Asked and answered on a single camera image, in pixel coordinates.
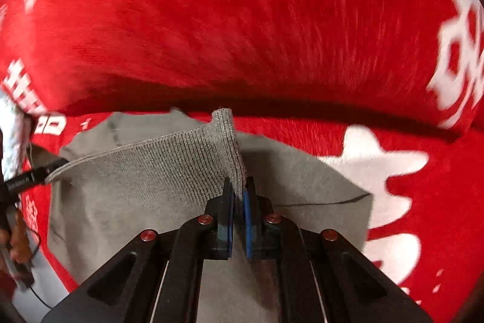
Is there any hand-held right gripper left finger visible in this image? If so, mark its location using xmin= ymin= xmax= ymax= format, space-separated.
xmin=41 ymin=177 xmax=237 ymax=323

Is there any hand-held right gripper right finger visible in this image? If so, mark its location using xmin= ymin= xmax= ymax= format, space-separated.
xmin=242 ymin=177 xmax=433 ymax=323

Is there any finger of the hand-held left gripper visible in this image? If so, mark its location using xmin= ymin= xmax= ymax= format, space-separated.
xmin=28 ymin=142 xmax=70 ymax=177

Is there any grey knit sweater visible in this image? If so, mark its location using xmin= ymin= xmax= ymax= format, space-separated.
xmin=45 ymin=107 xmax=375 ymax=323

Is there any person's left hand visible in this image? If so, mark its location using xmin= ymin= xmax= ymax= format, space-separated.
xmin=0 ymin=211 xmax=30 ymax=265

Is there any white quilted cloth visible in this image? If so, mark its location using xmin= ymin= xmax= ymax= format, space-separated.
xmin=0 ymin=90 xmax=33 ymax=182

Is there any red printed sofa seat cover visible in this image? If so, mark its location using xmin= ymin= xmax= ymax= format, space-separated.
xmin=17 ymin=111 xmax=484 ymax=323

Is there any red sofa cover white lettering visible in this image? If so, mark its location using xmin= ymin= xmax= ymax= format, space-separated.
xmin=0 ymin=0 xmax=484 ymax=136

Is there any thin black cable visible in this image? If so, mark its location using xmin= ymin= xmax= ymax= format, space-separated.
xmin=23 ymin=225 xmax=54 ymax=310

